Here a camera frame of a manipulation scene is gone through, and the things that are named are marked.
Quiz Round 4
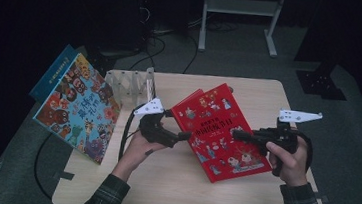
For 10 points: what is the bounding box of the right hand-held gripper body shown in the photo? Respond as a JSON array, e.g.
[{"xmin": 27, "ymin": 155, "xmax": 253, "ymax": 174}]
[{"xmin": 251, "ymin": 105, "xmax": 324, "ymax": 159}]

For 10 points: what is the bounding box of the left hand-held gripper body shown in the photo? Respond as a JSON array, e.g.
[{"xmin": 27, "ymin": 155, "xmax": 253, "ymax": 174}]
[{"xmin": 130, "ymin": 96, "xmax": 183, "ymax": 149}]

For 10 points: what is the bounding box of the red picture book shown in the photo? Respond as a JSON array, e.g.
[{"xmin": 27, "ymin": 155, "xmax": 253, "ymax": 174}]
[{"xmin": 164, "ymin": 78, "xmax": 281, "ymax": 189}]

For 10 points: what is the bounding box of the colourful animals picture book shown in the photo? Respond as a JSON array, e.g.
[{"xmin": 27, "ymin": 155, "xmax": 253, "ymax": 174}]
[{"xmin": 28, "ymin": 48, "xmax": 127, "ymax": 167}]

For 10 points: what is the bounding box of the blue monster picture book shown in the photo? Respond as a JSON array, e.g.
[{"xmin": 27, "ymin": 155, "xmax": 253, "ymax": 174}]
[{"xmin": 27, "ymin": 41, "xmax": 80, "ymax": 106}]

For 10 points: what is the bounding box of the person's right hand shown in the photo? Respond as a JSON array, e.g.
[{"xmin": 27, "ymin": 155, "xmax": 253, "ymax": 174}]
[{"xmin": 262, "ymin": 133, "xmax": 312, "ymax": 188}]

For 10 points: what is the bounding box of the person's left hand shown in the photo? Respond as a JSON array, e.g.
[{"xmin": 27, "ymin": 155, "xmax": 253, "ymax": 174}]
[{"xmin": 110, "ymin": 129, "xmax": 170, "ymax": 185}]

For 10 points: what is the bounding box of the black stand with square base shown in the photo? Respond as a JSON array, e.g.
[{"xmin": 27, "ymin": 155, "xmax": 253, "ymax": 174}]
[{"xmin": 291, "ymin": 0, "xmax": 358, "ymax": 102}]

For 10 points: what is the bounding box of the grey tape strip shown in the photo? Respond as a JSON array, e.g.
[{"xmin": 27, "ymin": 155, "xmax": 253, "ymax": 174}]
[
  {"xmin": 52, "ymin": 169, "xmax": 76, "ymax": 182},
  {"xmin": 313, "ymin": 193, "xmax": 331, "ymax": 203}
]

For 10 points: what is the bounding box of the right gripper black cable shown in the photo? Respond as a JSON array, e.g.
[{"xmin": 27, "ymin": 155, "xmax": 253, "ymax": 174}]
[{"xmin": 292, "ymin": 131, "xmax": 317, "ymax": 173}]

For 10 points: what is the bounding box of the black looped floor cable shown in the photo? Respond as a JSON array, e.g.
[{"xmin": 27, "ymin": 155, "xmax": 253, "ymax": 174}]
[{"xmin": 128, "ymin": 33, "xmax": 168, "ymax": 74}]

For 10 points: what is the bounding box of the black straight floor cable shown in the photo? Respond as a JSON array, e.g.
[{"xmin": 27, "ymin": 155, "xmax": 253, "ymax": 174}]
[{"xmin": 182, "ymin": 33, "xmax": 200, "ymax": 76}]

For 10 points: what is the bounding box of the black stand base with cables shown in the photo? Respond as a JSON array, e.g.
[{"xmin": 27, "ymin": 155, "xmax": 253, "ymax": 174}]
[{"xmin": 82, "ymin": 47, "xmax": 119, "ymax": 79}]

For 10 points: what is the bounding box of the black cable beside table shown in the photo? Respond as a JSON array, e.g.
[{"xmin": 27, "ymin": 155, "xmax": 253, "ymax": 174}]
[{"xmin": 30, "ymin": 131, "xmax": 61, "ymax": 202}]

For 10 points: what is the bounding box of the white metal stand frame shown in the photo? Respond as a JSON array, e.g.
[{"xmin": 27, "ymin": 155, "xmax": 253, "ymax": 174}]
[{"xmin": 197, "ymin": 0, "xmax": 287, "ymax": 60}]

